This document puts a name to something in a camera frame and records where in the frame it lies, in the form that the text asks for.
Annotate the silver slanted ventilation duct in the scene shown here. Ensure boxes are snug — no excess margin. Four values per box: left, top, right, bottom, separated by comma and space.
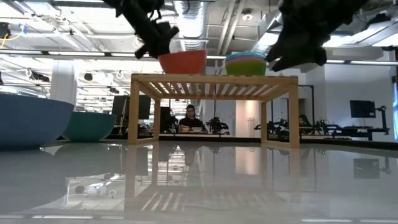
251, 8, 284, 54

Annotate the white round column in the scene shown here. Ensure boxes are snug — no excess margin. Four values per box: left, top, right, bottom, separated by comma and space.
49, 60, 78, 102

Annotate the small purple bowl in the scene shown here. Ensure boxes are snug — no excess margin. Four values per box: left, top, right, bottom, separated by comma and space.
225, 56, 267, 62

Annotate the background work table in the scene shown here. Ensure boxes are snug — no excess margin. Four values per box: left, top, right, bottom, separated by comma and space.
300, 124, 391, 141

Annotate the large blue bowl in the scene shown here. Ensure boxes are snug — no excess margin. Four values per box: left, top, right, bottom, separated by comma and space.
0, 93, 75, 150

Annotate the black desk monitor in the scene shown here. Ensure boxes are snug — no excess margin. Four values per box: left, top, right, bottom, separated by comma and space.
111, 95, 152, 121

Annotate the silver round ventilation duct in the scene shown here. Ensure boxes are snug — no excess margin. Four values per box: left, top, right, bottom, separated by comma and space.
170, 0, 208, 52

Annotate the red-orange bowl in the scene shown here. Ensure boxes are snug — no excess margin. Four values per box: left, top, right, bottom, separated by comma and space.
158, 49, 208, 75

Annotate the wooden slatted shelf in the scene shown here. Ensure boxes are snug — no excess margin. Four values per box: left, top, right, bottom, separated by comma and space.
127, 73, 300, 149

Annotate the small green bowl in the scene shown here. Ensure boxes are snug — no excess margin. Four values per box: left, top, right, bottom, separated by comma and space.
224, 60, 267, 76

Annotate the black wall monitor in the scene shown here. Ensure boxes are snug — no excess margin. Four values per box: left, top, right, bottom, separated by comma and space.
349, 100, 376, 119

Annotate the long ceiling light strip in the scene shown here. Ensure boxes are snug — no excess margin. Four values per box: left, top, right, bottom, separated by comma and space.
0, 49, 398, 67

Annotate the large teal-green bowl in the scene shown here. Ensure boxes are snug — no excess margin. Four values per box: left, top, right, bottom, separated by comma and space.
61, 111, 118, 143

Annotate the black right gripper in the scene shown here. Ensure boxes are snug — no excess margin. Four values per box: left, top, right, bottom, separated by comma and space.
264, 33, 331, 73

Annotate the person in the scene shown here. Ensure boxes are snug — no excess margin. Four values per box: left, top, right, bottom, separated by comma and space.
298, 114, 313, 128
178, 104, 208, 134

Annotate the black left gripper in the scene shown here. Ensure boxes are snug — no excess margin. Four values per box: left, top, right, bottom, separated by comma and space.
124, 6, 180, 60

